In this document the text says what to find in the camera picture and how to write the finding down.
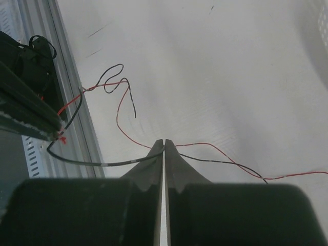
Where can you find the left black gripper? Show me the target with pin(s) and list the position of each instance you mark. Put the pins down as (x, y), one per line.
(34, 65)

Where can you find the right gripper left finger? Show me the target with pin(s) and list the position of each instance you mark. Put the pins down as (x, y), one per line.
(147, 173)

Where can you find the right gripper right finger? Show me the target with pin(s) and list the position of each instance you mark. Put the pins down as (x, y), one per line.
(180, 173)

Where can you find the white round-hole basket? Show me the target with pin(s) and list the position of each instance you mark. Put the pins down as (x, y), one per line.
(311, 37)

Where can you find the white slotted cable duct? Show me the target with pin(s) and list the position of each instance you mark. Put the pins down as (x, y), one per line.
(19, 154)

